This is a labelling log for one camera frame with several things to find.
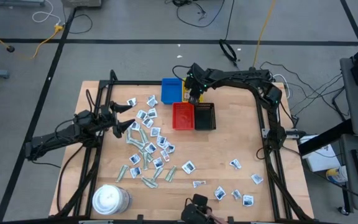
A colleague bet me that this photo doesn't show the blue plastic basket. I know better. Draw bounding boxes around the blue plastic basket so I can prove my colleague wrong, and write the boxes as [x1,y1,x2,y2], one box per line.
[160,77,183,105]

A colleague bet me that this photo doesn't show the black plastic basket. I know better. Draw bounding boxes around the black plastic basket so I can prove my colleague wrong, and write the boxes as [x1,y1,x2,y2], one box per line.
[194,102,217,131]

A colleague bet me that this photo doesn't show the yellow extension cord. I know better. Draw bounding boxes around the yellow extension cord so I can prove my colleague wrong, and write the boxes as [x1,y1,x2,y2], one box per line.
[0,22,65,60]

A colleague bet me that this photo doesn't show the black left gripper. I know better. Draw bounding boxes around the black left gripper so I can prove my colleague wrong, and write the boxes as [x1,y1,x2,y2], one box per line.
[98,101,135,139]

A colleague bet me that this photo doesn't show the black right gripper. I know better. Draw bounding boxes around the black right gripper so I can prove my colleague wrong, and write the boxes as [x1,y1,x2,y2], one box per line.
[184,63,211,105]

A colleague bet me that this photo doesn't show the black coiled cable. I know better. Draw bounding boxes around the black coiled cable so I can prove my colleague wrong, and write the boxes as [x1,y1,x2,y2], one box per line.
[218,39,239,68]

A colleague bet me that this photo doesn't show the white-lidded wipes canister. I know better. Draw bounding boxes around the white-lidded wipes canister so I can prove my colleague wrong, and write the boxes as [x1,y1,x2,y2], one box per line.
[91,184,133,216]

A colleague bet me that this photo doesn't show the red plastic basket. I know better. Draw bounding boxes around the red plastic basket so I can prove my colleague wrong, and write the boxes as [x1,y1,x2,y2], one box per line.
[172,102,196,131]

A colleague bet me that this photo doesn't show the small wipes canister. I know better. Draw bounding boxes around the small wipes canister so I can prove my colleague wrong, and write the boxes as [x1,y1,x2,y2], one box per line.
[325,166,349,184]

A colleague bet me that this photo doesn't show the yellow hanging cable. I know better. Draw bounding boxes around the yellow hanging cable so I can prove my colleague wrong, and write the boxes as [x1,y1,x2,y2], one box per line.
[252,0,276,69]

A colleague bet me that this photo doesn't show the black table-level camera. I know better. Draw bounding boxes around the black table-level camera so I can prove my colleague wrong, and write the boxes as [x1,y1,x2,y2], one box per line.
[180,193,213,224]

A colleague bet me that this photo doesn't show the yellow plastic basket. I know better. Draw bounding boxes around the yellow plastic basket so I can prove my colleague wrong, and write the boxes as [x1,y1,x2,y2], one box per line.
[181,80,204,103]

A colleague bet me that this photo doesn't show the white box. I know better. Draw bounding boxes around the white box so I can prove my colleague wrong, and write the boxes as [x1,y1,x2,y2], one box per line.
[300,135,341,173]

